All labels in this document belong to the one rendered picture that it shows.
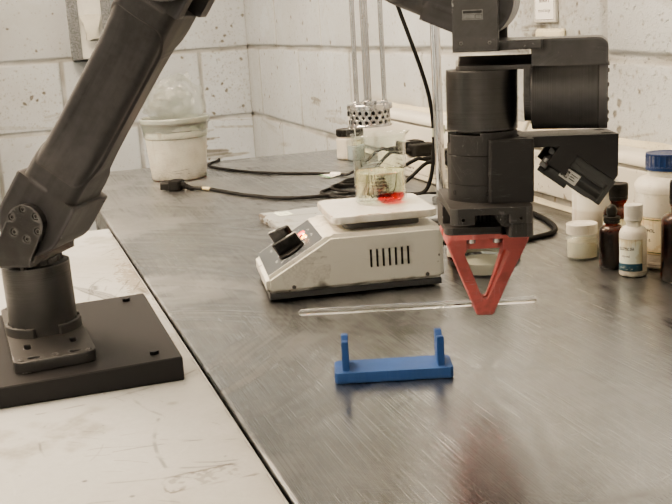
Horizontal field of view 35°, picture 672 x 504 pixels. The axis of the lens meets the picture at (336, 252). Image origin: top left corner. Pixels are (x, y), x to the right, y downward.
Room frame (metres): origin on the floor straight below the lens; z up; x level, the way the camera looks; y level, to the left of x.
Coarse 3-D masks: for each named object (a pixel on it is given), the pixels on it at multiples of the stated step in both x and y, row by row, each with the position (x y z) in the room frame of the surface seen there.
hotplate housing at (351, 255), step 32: (320, 224) 1.19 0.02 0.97; (352, 224) 1.15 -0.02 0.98; (384, 224) 1.15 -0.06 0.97; (416, 224) 1.15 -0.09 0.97; (320, 256) 1.12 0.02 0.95; (352, 256) 1.12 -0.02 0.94; (384, 256) 1.13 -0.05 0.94; (416, 256) 1.13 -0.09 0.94; (288, 288) 1.11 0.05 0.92; (320, 288) 1.12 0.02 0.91; (352, 288) 1.13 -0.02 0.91; (384, 288) 1.13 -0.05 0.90
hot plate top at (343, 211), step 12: (324, 204) 1.21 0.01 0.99; (336, 204) 1.21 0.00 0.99; (348, 204) 1.20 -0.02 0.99; (360, 204) 1.20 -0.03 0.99; (396, 204) 1.18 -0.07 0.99; (408, 204) 1.18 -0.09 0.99; (420, 204) 1.17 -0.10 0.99; (336, 216) 1.13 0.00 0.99; (348, 216) 1.13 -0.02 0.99; (360, 216) 1.13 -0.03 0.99; (372, 216) 1.13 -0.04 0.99; (384, 216) 1.13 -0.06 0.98; (396, 216) 1.14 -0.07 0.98; (408, 216) 1.14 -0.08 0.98; (420, 216) 1.14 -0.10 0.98
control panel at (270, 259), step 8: (304, 224) 1.23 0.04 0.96; (296, 232) 1.22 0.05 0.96; (304, 232) 1.19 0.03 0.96; (312, 232) 1.17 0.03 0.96; (304, 240) 1.16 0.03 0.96; (312, 240) 1.14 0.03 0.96; (272, 248) 1.21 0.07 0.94; (304, 248) 1.13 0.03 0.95; (264, 256) 1.20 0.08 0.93; (272, 256) 1.18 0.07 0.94; (264, 264) 1.17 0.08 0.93; (272, 264) 1.15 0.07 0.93; (280, 264) 1.13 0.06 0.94; (272, 272) 1.12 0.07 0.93
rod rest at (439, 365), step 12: (348, 348) 0.85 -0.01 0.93; (348, 360) 0.84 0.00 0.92; (360, 360) 0.87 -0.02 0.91; (372, 360) 0.86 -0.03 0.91; (384, 360) 0.86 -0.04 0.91; (396, 360) 0.86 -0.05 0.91; (408, 360) 0.86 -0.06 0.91; (420, 360) 0.86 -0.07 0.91; (432, 360) 0.85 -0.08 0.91; (444, 360) 0.84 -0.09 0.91; (336, 372) 0.84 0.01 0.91; (348, 372) 0.84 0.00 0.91; (360, 372) 0.84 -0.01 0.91; (372, 372) 0.84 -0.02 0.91; (384, 372) 0.84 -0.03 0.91; (396, 372) 0.84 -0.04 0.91; (408, 372) 0.84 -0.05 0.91; (420, 372) 0.84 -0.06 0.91; (432, 372) 0.84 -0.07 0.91; (444, 372) 0.84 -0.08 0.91
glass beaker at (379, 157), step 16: (352, 144) 1.21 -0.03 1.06; (368, 144) 1.18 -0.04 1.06; (384, 144) 1.18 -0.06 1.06; (400, 144) 1.19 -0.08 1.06; (368, 160) 1.18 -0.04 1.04; (384, 160) 1.18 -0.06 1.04; (400, 160) 1.19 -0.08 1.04; (368, 176) 1.18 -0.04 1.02; (384, 176) 1.18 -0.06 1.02; (400, 176) 1.19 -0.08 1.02; (368, 192) 1.18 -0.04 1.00; (384, 192) 1.18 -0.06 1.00; (400, 192) 1.19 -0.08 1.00
